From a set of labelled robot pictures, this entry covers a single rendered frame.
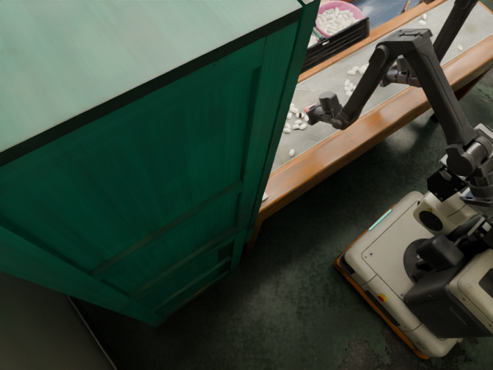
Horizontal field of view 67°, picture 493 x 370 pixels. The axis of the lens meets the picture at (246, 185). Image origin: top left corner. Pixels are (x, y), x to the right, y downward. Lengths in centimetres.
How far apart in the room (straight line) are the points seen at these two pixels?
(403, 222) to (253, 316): 96
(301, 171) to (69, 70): 120
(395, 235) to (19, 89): 191
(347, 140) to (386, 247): 68
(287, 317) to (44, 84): 188
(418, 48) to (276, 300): 151
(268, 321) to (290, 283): 25
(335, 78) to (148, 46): 149
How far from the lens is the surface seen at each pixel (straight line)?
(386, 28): 218
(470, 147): 121
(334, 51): 154
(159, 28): 49
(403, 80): 174
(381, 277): 204
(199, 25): 49
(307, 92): 180
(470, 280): 162
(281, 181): 151
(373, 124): 177
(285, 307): 217
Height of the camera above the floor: 212
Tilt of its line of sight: 66 degrees down
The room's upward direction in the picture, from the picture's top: 10 degrees clockwise
